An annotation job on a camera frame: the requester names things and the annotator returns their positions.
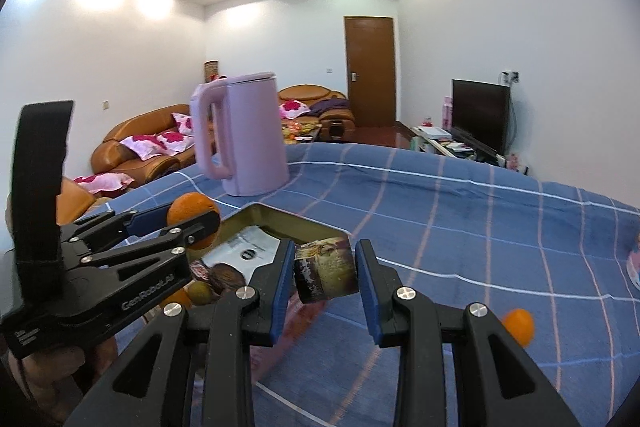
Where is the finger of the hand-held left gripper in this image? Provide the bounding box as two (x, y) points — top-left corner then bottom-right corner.
(75, 212), (222, 268)
(60, 202), (173, 244)

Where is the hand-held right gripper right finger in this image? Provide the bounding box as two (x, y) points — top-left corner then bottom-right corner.
(354, 238), (583, 427)

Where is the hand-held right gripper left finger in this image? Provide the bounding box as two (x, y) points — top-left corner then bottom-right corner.
(62, 238), (297, 427)

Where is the orange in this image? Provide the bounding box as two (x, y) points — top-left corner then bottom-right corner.
(166, 192), (222, 252)
(501, 308), (536, 348)
(160, 289), (193, 310)

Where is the brown round taro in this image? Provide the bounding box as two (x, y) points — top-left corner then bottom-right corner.
(207, 263), (247, 295)

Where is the pink tin box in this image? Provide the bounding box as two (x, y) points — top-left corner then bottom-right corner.
(142, 203), (351, 323)

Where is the yellow-green round fruit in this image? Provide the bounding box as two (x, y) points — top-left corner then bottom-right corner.
(186, 282), (218, 307)

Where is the person's left hand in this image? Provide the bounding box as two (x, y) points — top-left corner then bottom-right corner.
(7, 337), (121, 423)

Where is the cut purple root piece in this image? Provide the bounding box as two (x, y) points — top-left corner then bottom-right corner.
(189, 259), (216, 283)

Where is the printed paper sheet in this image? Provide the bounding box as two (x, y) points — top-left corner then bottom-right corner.
(202, 227), (283, 283)

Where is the brown leather sofa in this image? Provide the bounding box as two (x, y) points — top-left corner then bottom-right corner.
(56, 103), (221, 228)

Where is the pink electric kettle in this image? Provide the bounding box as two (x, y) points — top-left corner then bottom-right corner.
(189, 72), (291, 198)

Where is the blue checked tablecloth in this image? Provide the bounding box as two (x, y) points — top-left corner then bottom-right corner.
(95, 142), (640, 427)

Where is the coffee table with fruit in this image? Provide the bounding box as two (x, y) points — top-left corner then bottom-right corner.
(282, 119), (323, 142)

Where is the television stand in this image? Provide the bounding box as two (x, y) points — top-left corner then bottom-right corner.
(410, 124), (526, 172)

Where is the brown leather armchair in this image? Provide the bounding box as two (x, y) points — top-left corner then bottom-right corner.
(276, 84), (357, 142)

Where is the purple cloth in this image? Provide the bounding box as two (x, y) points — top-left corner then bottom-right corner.
(307, 99), (351, 118)

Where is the black television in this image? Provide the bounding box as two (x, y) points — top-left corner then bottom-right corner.
(451, 79), (511, 156)

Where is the brown wooden door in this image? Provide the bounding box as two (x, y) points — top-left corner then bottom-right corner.
(343, 16), (398, 128)

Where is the pink cartoon mug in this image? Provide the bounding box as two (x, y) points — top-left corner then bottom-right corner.
(626, 232), (640, 293)

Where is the black power cable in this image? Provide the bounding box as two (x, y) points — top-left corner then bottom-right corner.
(507, 82), (517, 155)

